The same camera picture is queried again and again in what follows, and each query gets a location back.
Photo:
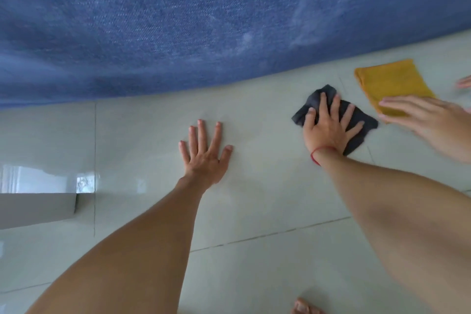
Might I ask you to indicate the person's left hand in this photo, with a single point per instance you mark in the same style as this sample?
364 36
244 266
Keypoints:
203 164

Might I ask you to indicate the person's right hand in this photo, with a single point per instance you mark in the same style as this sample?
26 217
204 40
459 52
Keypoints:
326 134

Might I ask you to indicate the person's right little finger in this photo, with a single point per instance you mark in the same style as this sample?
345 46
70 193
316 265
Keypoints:
355 130

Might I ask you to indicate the person's right thumb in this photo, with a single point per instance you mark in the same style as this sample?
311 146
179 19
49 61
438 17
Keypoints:
310 118

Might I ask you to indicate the person's left little finger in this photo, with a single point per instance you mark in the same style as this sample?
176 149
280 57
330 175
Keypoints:
184 150

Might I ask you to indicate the person's right middle finger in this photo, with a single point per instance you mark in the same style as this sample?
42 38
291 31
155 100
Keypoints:
335 108

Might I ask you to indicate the person's left middle finger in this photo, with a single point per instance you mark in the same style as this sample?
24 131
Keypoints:
201 134

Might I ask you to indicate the person's left thumb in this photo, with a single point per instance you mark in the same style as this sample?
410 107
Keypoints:
226 156

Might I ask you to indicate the dark grey cleaning cloth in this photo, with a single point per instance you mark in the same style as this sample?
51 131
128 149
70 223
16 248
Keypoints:
362 137

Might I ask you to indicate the person's right forearm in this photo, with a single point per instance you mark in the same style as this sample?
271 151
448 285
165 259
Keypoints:
401 214

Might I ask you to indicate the person's left forearm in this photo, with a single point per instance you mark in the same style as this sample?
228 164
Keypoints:
139 247

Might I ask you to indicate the yellow cleaning cloth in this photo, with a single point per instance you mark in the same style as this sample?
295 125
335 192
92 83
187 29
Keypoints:
393 82

